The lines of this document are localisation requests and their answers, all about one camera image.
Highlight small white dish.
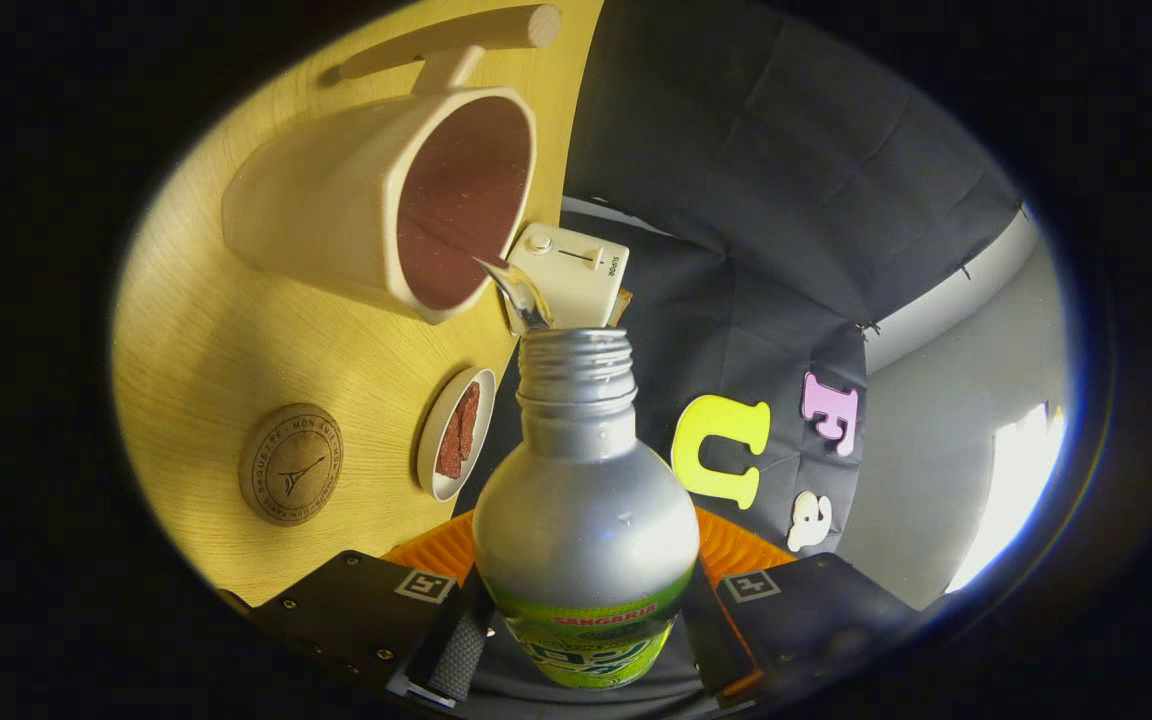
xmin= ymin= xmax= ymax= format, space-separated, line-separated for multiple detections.
xmin=416 ymin=367 xmax=498 ymax=502

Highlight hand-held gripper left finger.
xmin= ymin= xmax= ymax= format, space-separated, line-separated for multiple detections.
xmin=221 ymin=510 xmax=497 ymax=709

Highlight cream cup with wooden handle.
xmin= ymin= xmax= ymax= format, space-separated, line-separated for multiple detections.
xmin=221 ymin=3 xmax=565 ymax=326

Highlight bright ceiling light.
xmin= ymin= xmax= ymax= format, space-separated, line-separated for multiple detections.
xmin=944 ymin=402 xmax=1067 ymax=595

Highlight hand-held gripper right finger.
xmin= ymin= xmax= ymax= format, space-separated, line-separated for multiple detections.
xmin=681 ymin=505 xmax=922 ymax=711

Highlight black backdrop cloth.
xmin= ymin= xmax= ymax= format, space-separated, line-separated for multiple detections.
xmin=456 ymin=0 xmax=1032 ymax=561

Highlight round wooden coaster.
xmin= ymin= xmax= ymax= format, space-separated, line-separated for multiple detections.
xmin=238 ymin=402 xmax=345 ymax=528

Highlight silver bottle with green label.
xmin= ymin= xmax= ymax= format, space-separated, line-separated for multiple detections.
xmin=472 ymin=328 xmax=702 ymax=691

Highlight clear juice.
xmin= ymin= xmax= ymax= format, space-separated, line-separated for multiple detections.
xmin=474 ymin=257 xmax=553 ymax=334

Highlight red-brown food pieces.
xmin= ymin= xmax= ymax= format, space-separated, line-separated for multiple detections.
xmin=435 ymin=381 xmax=483 ymax=480

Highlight wooden table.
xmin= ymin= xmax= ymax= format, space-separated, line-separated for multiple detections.
xmin=111 ymin=0 xmax=605 ymax=606

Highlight white toaster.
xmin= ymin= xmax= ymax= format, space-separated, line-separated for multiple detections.
xmin=504 ymin=222 xmax=631 ymax=331

